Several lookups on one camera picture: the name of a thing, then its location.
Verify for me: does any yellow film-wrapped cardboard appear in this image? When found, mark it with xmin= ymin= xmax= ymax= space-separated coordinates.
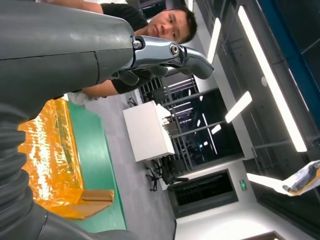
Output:
xmin=17 ymin=98 xmax=115 ymax=221

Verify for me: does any crumpled silver plastic wrap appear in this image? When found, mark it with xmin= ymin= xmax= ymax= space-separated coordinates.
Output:
xmin=282 ymin=160 xmax=320 ymax=197

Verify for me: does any long white ceiling light strip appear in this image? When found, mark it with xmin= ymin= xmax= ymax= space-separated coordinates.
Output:
xmin=237 ymin=5 xmax=308 ymax=153

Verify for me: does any black office chair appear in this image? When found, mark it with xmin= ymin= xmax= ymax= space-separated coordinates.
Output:
xmin=146 ymin=158 xmax=191 ymax=192

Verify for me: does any person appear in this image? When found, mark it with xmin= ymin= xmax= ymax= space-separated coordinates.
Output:
xmin=47 ymin=0 xmax=198 ymax=107

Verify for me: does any white cabinet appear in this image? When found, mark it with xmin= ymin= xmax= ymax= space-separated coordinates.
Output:
xmin=122 ymin=100 xmax=176 ymax=163

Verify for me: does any dark slatted doorway frame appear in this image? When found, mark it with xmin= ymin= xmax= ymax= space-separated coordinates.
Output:
xmin=167 ymin=169 xmax=238 ymax=220

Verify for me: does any black framed glass partition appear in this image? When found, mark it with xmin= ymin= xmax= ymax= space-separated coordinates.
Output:
xmin=138 ymin=74 xmax=245 ymax=173

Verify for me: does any green table mat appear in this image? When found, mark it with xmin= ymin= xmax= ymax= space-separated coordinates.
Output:
xmin=67 ymin=100 xmax=128 ymax=234

